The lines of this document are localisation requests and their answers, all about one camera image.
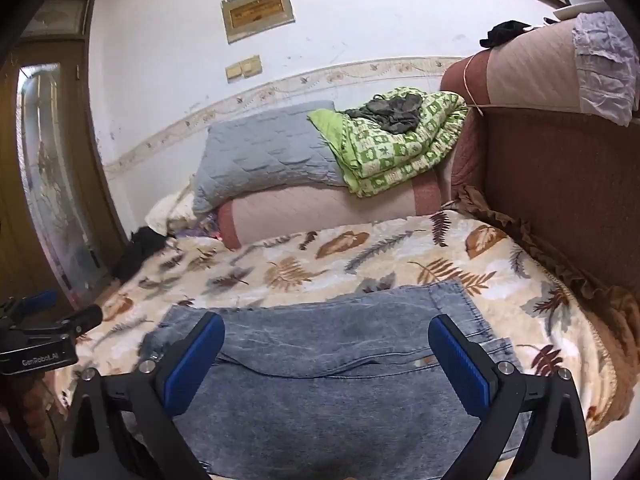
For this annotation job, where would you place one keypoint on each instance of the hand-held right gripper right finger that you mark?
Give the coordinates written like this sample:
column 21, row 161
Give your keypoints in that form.
column 460, row 360

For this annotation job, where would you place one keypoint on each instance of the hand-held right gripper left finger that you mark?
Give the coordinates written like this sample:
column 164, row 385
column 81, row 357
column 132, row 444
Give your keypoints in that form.
column 192, row 360

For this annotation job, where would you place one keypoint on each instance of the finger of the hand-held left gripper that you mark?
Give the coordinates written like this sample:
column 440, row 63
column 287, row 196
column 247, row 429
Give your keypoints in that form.
column 82, row 319
column 40, row 301

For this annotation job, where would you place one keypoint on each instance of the blue denim pants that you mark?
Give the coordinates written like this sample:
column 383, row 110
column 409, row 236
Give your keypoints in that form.
column 325, row 385

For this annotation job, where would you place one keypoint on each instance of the black garment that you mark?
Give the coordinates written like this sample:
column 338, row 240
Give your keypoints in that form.
column 140, row 255

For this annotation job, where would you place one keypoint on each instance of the wooden door with glass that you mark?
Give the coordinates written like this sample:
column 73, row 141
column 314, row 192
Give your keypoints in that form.
column 15, row 185

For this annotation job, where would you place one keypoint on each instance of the purple printed cloth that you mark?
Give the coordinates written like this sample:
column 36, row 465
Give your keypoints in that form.
column 210, row 227

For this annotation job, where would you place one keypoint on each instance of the white pillow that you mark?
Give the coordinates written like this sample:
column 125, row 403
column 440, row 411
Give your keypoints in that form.
column 175, row 212

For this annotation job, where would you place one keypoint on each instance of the leaf print blanket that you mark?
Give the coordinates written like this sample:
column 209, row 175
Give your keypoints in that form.
column 350, row 260

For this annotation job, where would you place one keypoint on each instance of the pink quilted bolster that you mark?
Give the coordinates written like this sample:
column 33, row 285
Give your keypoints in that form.
column 310, row 210

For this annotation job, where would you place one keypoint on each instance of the green patterned quilt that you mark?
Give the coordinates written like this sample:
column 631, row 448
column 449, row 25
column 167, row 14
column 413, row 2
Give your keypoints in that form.
column 395, row 160

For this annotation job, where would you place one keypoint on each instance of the grey quilted blanket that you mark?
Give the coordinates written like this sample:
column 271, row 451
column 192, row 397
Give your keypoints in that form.
column 260, row 155

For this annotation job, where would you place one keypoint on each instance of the dark olive garment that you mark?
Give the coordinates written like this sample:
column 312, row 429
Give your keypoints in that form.
column 395, row 110

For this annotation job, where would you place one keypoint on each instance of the white lace cloth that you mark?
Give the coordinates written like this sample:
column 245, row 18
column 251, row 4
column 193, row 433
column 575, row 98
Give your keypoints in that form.
column 605, row 70

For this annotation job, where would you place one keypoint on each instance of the small black cloth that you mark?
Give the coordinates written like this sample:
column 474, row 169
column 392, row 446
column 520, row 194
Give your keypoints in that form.
column 505, row 32

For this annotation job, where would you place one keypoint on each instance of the white dish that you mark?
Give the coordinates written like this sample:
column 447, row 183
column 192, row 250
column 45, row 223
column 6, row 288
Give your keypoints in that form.
column 580, row 10

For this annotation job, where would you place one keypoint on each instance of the beige wall switch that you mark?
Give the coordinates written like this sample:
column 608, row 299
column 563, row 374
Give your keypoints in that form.
column 243, row 68

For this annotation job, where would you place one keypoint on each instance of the beige wall panel box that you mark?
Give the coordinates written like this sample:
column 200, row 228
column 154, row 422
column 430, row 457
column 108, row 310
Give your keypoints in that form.
column 257, row 10

